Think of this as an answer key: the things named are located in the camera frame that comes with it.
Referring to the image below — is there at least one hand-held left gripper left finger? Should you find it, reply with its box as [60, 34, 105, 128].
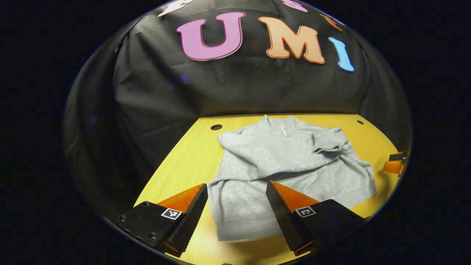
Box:
[107, 183, 209, 258]

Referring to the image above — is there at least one grey zip sweatshirt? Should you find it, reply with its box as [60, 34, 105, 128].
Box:
[208, 115, 378, 242]

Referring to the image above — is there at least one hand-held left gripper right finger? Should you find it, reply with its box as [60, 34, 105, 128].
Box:
[266, 180, 368, 257]

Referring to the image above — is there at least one black backdrop cloth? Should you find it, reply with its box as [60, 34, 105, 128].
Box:
[63, 0, 412, 218]

